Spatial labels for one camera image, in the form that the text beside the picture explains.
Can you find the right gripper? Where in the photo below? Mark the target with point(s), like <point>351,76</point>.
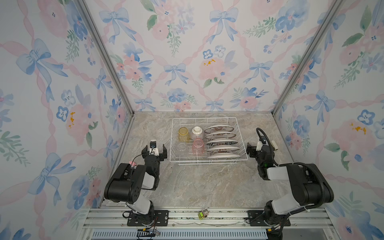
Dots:
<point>250,149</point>

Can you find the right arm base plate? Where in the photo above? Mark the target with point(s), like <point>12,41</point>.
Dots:
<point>258,218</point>

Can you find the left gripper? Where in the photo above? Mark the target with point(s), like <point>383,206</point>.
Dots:
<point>144,152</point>

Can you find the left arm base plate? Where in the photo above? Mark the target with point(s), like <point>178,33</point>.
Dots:
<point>157,218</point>

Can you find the plate with green rim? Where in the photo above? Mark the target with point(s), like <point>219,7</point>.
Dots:
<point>215,128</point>

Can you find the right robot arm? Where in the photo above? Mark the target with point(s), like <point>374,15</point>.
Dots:
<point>309,188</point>

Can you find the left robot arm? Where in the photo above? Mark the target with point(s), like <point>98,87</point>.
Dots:
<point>127,181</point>

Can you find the white wire dish rack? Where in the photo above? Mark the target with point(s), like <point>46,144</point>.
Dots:
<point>190,158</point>

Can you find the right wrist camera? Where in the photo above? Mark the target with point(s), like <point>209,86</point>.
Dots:
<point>264,142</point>

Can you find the plate with orange pattern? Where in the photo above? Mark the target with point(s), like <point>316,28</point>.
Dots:
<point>223,149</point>

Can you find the front white plate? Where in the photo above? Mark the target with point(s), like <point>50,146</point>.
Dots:
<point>223,156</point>

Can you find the green yellow toy car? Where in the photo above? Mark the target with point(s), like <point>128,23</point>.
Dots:
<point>203,213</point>

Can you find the striped ceramic bowl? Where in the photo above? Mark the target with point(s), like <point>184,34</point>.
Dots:
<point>197,133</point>

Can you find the left aluminium corner post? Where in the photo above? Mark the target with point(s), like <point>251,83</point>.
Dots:
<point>90,24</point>

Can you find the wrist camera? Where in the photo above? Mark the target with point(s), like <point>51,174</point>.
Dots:
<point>264,142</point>
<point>153,144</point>

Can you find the clear glass cup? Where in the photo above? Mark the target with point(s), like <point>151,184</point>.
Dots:
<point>182,149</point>

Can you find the aluminium front rail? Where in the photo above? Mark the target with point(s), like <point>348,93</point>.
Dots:
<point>110,223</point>

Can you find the right aluminium corner post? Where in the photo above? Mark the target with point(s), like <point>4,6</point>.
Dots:
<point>311,49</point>

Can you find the aluminium corner post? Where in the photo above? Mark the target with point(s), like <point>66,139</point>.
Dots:
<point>311,49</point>
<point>90,24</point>

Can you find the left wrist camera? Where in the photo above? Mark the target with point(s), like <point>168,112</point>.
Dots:
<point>153,144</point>

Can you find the yellow glass cup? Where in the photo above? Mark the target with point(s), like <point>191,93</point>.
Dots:
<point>183,135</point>

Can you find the pink pig toy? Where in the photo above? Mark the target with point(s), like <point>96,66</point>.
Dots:
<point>132,163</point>

